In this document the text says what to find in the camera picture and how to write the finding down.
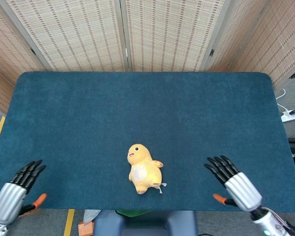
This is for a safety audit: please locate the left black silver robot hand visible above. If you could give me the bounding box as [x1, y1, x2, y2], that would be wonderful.
[0, 159, 48, 225]

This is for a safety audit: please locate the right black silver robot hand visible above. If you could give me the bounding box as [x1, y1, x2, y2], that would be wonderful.
[204, 155, 263, 212]

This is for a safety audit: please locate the yellow plush toy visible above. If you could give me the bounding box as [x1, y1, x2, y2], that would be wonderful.
[126, 144, 168, 195]

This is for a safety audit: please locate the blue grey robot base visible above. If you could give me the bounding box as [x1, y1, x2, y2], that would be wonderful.
[92, 210, 199, 236]

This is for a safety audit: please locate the orange block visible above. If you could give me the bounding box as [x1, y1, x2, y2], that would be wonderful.
[78, 221, 94, 236]

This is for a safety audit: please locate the grey cloth piece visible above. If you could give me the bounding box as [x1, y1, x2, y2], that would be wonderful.
[82, 209, 101, 224]

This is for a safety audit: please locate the white power strip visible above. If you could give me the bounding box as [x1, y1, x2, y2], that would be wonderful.
[281, 110, 295, 123]

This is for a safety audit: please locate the green cloth piece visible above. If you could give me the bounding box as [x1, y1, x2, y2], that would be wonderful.
[115, 209, 153, 218]

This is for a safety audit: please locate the blue table mat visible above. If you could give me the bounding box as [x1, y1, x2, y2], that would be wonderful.
[0, 71, 295, 213]

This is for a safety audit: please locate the thin wrist cable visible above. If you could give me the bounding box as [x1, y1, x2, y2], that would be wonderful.
[266, 208, 295, 228]

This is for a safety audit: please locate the white power cable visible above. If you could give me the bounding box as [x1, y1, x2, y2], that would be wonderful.
[275, 88, 290, 114]

